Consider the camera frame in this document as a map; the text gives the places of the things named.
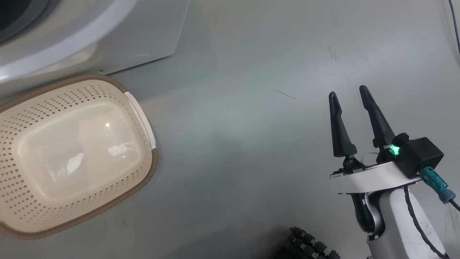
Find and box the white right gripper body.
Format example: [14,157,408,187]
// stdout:
[330,146,421,195]

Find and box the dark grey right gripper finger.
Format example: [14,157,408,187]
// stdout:
[359,85,396,150]
[328,92,364,170]

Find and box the white front-load washing machine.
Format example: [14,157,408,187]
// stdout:
[0,0,190,97]

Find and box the cream perforated laundry basket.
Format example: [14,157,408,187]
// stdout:
[0,74,158,240]

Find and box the grey rubber door gasket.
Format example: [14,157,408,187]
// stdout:
[0,0,61,45]

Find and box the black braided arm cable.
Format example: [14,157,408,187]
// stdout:
[403,185,450,259]

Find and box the teal cable connector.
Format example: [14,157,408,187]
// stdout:
[420,167,457,204]

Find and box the black ribbed cable chain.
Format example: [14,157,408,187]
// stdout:
[275,227,341,259]

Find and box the black floor cable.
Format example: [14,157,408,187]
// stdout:
[448,0,460,65]

